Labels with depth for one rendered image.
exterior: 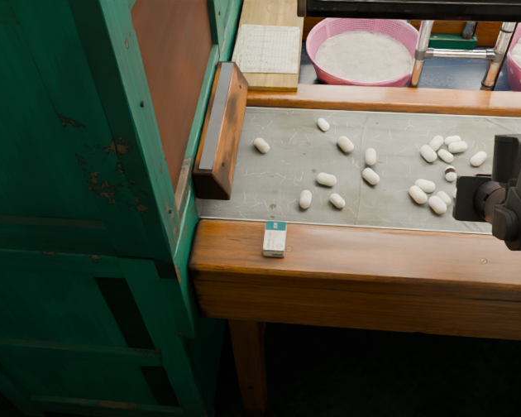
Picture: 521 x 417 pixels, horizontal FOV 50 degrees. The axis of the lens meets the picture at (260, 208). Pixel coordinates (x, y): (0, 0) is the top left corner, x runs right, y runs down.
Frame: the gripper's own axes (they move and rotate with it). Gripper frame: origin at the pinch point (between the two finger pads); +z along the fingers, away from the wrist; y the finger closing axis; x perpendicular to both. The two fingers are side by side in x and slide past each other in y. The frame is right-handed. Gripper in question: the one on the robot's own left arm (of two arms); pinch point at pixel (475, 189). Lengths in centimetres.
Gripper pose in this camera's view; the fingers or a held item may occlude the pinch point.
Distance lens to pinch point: 94.7
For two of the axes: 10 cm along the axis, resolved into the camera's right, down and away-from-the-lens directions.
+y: -9.9, -0.6, 0.9
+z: 1.0, -2.0, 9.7
